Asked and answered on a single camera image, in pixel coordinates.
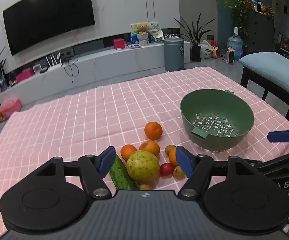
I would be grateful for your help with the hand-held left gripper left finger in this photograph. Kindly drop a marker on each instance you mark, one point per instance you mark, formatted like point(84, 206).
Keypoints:
point(107, 160)

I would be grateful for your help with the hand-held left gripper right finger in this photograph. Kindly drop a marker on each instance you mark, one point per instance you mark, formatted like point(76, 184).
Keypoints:
point(184, 162)

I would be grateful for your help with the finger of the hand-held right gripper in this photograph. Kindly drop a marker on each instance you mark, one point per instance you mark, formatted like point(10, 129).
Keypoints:
point(259, 166)
point(280, 136)

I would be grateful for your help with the small brown longan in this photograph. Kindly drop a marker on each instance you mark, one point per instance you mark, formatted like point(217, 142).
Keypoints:
point(170, 150)
point(145, 187)
point(178, 173)

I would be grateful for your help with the orange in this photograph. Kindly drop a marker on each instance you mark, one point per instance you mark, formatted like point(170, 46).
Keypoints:
point(149, 147)
point(128, 152)
point(172, 157)
point(153, 130)

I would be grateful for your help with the red tomato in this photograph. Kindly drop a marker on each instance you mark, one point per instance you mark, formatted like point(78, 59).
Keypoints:
point(166, 169)

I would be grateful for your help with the green cucumber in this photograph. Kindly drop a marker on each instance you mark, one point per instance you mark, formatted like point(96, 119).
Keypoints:
point(120, 175)

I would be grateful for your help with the yellow-green guava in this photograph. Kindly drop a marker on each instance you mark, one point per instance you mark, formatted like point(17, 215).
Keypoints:
point(142, 166)

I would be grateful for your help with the green colander bowl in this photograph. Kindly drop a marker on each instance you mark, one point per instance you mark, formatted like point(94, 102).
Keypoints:
point(209, 105)

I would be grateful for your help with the pink checked tablecloth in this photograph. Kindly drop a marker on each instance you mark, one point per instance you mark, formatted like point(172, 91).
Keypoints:
point(84, 117)

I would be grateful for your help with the light blue seat cushion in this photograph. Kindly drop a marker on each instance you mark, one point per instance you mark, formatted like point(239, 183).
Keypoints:
point(272, 67)

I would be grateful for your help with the small pink heater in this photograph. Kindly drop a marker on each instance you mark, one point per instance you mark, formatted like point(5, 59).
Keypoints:
point(230, 55)

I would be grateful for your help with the white long television cabinet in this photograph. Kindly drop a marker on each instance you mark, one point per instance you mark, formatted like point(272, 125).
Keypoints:
point(109, 65)

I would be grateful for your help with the blue water jug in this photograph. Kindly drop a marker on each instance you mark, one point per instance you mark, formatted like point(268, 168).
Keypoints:
point(235, 45)

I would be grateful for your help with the grey pedal trash bin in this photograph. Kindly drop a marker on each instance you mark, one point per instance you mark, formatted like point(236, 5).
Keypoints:
point(173, 55)

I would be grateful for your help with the white antenna router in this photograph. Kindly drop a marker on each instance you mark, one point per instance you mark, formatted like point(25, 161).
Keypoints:
point(54, 66)

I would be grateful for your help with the red printed bag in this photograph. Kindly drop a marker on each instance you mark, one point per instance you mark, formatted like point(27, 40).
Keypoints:
point(215, 50)

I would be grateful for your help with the dark tall cabinet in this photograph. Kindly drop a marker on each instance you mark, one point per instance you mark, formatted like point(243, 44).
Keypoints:
point(258, 30)

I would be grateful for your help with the pink plastic packet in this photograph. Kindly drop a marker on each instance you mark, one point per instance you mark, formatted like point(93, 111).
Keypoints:
point(9, 107)

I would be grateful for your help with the tall-leaf potted plant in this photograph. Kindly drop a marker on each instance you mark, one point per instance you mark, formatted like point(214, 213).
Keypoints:
point(196, 51)

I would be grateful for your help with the white plastic bag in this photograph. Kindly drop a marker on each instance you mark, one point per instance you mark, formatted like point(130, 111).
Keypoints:
point(205, 51)

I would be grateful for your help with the small white clock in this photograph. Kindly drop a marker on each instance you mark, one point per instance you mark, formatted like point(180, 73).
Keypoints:
point(37, 68)

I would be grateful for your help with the red box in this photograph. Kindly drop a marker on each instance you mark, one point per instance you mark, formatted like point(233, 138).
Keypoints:
point(118, 43)

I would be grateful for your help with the small blue white box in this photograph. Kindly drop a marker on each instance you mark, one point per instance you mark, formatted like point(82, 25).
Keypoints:
point(134, 45)

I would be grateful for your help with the pink flat box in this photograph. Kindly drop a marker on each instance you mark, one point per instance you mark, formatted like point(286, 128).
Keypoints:
point(24, 75)

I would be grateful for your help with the leafy trailing plant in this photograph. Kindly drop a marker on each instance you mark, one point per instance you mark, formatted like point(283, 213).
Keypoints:
point(239, 7)

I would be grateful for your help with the brown teddy bear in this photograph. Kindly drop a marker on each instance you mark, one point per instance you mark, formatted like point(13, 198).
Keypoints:
point(142, 28)

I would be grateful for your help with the colourful picture board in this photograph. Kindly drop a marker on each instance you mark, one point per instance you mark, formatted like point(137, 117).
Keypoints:
point(154, 27)

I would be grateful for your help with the black flat television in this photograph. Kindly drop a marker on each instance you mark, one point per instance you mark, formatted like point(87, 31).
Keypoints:
point(47, 17)

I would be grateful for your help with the black chair frame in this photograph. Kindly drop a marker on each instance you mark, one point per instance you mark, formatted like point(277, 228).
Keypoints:
point(264, 85)

